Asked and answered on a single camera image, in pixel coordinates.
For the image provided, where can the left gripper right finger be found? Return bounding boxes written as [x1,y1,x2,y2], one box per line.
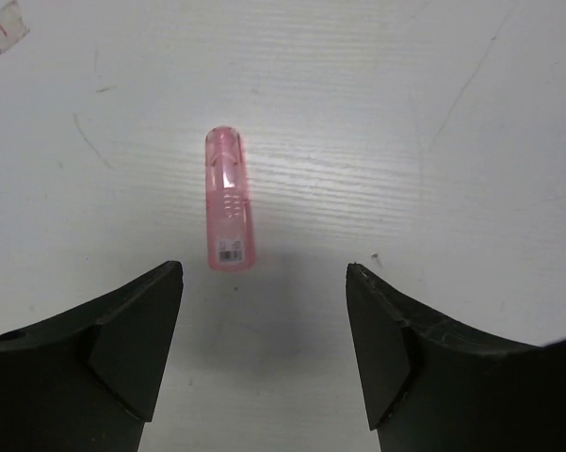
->
[346,264,566,451]

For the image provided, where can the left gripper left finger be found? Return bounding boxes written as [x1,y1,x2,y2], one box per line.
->
[0,261,184,451]

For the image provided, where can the pink translucent tube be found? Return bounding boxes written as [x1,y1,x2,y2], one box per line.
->
[204,126,256,272]

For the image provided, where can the small tape scrap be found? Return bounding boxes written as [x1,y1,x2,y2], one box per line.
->
[0,1,30,55]

